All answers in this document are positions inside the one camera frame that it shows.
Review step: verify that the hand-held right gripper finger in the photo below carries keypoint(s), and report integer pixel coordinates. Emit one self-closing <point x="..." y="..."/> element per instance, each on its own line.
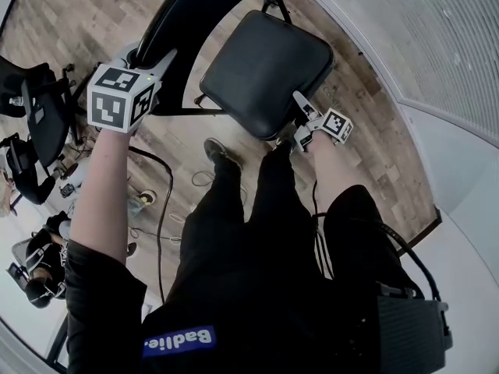
<point x="302" y="101"/>

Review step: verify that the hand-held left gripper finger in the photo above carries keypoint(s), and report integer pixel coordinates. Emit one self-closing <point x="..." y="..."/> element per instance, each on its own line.
<point x="126" y="56"/>
<point x="163" y="64"/>

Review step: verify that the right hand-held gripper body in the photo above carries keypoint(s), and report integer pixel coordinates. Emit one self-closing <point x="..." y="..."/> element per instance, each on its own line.
<point x="335" y="125"/>

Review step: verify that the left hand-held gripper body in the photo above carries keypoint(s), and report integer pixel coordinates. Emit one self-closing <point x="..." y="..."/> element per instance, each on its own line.
<point x="113" y="99"/>

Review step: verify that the black folding chair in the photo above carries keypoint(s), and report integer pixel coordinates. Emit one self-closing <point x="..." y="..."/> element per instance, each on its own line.
<point x="265" y="72"/>

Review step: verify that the person's right forearm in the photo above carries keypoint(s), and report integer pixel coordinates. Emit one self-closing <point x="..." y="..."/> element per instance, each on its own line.
<point x="335" y="170"/>

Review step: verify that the person's left forearm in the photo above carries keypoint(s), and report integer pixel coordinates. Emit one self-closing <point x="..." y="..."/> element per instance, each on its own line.
<point x="101" y="189"/>

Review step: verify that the black office chair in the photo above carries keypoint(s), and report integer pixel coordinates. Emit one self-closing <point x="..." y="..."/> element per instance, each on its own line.
<point x="27" y="173"/>
<point x="43" y="123"/>

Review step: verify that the person's right black shoe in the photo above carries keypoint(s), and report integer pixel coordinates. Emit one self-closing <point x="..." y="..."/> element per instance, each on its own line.
<point x="286" y="138"/>

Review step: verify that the person's black shoe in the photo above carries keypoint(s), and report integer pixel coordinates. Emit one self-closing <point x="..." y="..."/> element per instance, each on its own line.
<point x="220" y="153"/>
<point x="286" y="138"/>

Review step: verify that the clear water bottle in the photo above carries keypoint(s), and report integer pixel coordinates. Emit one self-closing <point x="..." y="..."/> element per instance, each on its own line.
<point x="16" y="101"/>

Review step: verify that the person's left black shoe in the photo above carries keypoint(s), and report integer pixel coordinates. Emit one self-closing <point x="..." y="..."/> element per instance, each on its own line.
<point x="220" y="153"/>

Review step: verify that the person's black trousers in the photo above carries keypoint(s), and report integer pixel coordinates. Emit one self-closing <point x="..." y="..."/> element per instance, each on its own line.
<point x="234" y="228"/>

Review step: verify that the white window blinds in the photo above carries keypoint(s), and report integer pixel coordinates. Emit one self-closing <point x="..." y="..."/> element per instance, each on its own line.
<point x="448" y="33"/>

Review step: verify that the person's black shirt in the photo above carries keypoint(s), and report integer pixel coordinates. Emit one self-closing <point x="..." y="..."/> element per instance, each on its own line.
<point x="253" y="310"/>

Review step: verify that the black waist-worn box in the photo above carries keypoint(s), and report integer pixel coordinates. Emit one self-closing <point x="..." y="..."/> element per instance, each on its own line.
<point x="409" y="337"/>

